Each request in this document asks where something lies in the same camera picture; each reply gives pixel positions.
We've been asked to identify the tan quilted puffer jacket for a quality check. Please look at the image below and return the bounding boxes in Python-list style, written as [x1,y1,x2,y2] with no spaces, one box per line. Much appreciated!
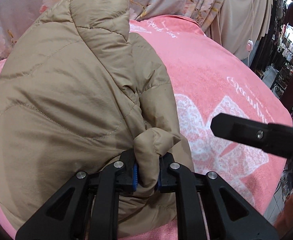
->
[0,0,193,237]

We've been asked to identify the shelves with hanging goods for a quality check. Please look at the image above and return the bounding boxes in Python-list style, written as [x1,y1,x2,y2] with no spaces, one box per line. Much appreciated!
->
[250,0,293,123]

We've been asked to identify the pink floral blanket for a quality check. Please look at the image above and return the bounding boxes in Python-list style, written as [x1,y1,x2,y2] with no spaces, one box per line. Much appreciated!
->
[0,16,292,236]

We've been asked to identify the beige curtain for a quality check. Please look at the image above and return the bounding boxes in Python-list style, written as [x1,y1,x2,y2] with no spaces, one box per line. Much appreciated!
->
[206,0,273,60]

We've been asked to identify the pink round cord switch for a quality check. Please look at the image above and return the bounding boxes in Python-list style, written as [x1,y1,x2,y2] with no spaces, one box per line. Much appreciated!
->
[246,40,254,53]

